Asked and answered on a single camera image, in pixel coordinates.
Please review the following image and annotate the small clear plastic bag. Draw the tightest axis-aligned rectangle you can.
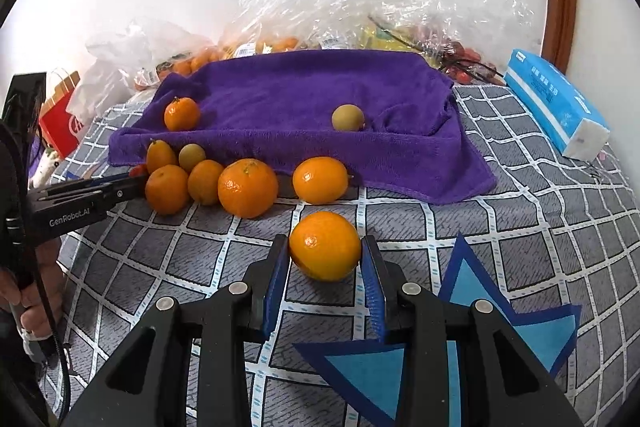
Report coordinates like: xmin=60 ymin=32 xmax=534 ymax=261
xmin=85 ymin=19 xmax=221 ymax=80

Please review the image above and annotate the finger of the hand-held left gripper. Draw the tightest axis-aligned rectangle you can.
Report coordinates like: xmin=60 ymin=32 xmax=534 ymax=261
xmin=97 ymin=179 xmax=150 ymax=212
xmin=64 ymin=173 xmax=147 ymax=188

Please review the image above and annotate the pile of cherry tomatoes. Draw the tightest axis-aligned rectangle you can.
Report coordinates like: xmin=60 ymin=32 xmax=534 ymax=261
xmin=440 ymin=39 xmax=506 ymax=86

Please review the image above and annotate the yellow package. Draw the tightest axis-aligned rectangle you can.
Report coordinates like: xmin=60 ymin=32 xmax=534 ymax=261
xmin=357 ymin=24 xmax=416 ymax=55

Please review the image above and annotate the blue tissue pack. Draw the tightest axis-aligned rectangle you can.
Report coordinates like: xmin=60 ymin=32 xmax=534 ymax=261
xmin=504 ymin=48 xmax=611 ymax=159

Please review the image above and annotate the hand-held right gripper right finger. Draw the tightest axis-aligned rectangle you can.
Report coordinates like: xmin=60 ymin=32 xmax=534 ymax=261
xmin=361 ymin=234 xmax=586 ymax=427

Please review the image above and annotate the purple towel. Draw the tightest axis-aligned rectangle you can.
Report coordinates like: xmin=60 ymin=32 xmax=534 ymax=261
xmin=107 ymin=49 xmax=498 ymax=204

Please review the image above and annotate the medium smooth orange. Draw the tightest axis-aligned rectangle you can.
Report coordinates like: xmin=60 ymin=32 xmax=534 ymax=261
xmin=289 ymin=211 xmax=362 ymax=283
xmin=292 ymin=156 xmax=349 ymax=205
xmin=145 ymin=164 xmax=192 ymax=215

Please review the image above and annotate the white plastic bag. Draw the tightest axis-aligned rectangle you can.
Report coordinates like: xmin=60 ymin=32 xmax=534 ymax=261
xmin=67 ymin=57 xmax=151 ymax=128

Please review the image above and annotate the round yellow-green fruit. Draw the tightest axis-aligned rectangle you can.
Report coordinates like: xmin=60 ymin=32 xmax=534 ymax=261
xmin=331 ymin=104 xmax=366 ymax=132
xmin=178 ymin=143 xmax=206 ymax=172

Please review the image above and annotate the person's left hand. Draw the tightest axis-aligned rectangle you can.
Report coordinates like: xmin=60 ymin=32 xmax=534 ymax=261
xmin=0 ymin=237 xmax=63 ymax=360

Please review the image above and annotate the red paper bag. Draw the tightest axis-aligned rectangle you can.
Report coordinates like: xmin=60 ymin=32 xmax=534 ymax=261
xmin=39 ymin=68 xmax=96 ymax=158

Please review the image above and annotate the small white object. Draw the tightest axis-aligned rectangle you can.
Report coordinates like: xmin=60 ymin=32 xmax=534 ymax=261
xmin=27 ymin=147 xmax=63 ymax=190

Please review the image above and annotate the small oval orange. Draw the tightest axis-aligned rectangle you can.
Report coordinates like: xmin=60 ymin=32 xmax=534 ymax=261
xmin=187 ymin=159 xmax=226 ymax=206

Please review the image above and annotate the grey checked blanket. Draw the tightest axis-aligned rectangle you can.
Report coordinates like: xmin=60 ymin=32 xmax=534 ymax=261
xmin=37 ymin=84 xmax=640 ymax=427

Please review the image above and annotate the black cable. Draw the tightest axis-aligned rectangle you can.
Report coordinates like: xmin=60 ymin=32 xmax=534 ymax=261
xmin=30 ymin=257 xmax=76 ymax=413

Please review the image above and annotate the small mandarin with stem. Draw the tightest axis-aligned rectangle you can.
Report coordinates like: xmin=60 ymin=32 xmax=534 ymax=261
xmin=164 ymin=97 xmax=201 ymax=132

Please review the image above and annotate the pile of bagged oranges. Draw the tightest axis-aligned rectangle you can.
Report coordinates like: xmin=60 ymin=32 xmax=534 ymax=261
xmin=157 ymin=36 xmax=301 ymax=80

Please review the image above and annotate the small orange kumquat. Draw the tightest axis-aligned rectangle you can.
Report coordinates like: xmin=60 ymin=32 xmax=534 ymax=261
xmin=146 ymin=139 xmax=179 ymax=170

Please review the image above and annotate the large orange with leafy stem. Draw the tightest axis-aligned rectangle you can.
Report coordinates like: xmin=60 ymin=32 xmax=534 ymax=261
xmin=217 ymin=158 xmax=279 ymax=219

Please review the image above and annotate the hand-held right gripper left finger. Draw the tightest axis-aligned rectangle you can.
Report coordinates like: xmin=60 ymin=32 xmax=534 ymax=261
xmin=60 ymin=234 xmax=291 ymax=427

